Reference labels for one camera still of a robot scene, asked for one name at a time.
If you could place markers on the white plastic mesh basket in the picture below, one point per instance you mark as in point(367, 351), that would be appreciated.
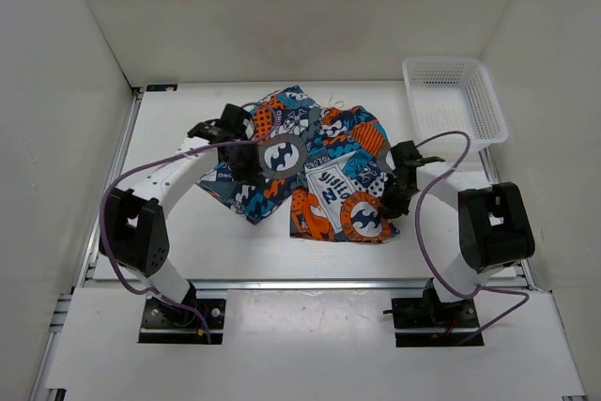
point(453, 94)

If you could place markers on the colourful patterned shorts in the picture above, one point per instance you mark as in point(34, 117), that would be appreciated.
point(331, 164)

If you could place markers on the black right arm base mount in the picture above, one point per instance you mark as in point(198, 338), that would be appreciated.
point(426, 321)

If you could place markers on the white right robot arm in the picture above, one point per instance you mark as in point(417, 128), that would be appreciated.
point(494, 230)

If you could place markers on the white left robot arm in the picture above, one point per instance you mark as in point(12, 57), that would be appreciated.
point(135, 207)

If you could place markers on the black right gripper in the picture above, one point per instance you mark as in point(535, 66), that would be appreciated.
point(391, 208)

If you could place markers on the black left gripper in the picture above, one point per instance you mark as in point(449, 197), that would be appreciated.
point(254, 171)

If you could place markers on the small black corner label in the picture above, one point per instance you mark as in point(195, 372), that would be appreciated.
point(161, 87)

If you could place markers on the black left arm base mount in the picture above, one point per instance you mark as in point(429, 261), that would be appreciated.
point(162, 324)

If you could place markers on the aluminium front table rail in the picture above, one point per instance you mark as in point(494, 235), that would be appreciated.
point(216, 285)

